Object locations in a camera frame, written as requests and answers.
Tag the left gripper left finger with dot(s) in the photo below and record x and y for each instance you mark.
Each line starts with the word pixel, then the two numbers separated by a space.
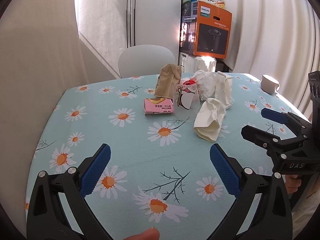
pixel 46 217

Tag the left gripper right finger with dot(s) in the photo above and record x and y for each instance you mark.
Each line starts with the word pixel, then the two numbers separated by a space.
pixel 261 209

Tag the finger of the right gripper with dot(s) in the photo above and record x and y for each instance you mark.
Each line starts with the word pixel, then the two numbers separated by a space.
pixel 293 122
pixel 267 137

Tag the cream paper napkin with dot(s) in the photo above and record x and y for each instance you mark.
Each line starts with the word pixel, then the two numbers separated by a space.
pixel 208 122

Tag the white paper carton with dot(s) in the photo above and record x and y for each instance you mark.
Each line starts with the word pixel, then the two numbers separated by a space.
pixel 223 89

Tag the brown paper bag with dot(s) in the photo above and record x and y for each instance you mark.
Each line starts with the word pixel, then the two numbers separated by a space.
pixel 170 75

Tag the pink snack box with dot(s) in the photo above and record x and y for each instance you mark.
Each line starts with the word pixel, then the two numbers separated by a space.
pixel 158 106

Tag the white plastic bag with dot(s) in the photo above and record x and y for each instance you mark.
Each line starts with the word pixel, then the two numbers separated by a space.
pixel 205 82

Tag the right hand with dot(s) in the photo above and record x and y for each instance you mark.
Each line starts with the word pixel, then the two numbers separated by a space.
pixel 292 183

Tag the left hand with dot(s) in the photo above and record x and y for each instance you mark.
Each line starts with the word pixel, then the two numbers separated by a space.
pixel 150 234

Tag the beige ceramic mug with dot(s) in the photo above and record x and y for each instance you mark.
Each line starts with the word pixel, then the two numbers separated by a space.
pixel 269 84

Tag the cream curtain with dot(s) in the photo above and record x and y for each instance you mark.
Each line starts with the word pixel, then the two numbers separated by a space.
pixel 279 38

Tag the red crumpled wrapper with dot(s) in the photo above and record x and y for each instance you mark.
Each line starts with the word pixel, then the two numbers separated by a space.
pixel 188 82

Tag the white suitcase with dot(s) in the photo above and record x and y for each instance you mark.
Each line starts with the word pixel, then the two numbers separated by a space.
pixel 191 64

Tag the daisy print blue tablecloth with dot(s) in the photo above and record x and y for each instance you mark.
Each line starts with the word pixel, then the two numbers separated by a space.
pixel 160 173

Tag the orange Philips appliance box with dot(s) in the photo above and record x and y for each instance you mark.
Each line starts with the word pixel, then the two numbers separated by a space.
pixel 205 29

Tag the white chair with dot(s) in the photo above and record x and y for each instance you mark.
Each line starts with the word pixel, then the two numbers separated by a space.
pixel 144 60

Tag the white refrigerator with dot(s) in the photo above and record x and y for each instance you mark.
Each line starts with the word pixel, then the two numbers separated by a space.
pixel 107 27

